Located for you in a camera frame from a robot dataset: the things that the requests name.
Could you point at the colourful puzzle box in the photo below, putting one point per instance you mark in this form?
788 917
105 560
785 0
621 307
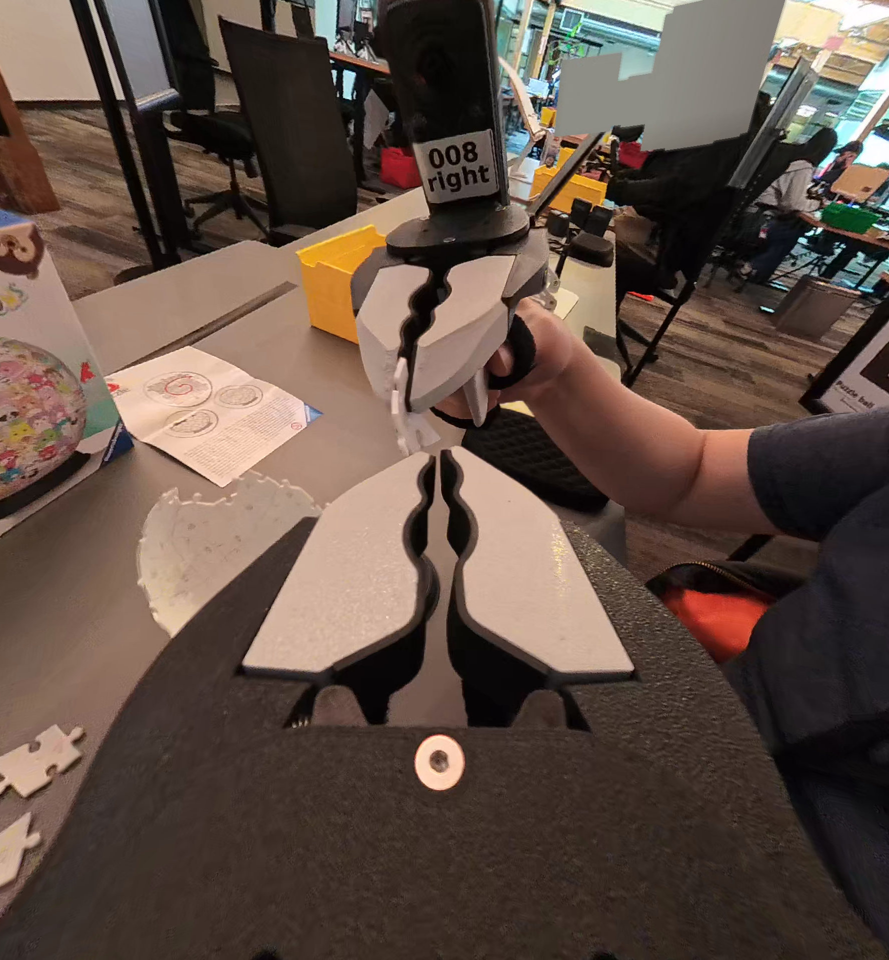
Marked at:
24 412

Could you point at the red plastic bin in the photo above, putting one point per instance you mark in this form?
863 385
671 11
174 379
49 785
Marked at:
399 169

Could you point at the black metal floor stand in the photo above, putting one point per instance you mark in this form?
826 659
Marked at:
141 52

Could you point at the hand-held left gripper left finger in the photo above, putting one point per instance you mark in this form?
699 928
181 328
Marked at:
339 592

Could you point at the single curved jigsaw piece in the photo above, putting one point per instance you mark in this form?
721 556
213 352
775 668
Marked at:
407 420

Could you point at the yellow plastic bin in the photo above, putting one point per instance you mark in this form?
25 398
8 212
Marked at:
576 191
332 292

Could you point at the brown wooden cabinet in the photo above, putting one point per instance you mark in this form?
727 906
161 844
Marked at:
9 165

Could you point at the partly built puzzle ball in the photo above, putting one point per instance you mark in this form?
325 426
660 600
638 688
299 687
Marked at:
204 540

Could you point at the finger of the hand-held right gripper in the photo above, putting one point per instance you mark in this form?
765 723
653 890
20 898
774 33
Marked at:
384 322
467 322

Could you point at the person's right hand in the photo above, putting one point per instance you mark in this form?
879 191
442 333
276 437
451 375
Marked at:
557 352

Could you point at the black office chair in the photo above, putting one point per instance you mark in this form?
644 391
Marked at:
212 127
287 135

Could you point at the white instruction leaflet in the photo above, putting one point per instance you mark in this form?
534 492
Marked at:
212 420

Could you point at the grey trash can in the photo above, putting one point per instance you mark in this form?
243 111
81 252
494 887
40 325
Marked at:
816 307

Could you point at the pile of white puzzle pieces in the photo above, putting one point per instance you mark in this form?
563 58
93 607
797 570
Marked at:
36 761

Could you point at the green plastic bin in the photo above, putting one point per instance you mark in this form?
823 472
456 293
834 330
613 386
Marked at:
849 217

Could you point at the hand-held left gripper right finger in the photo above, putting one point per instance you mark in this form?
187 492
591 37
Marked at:
542 592

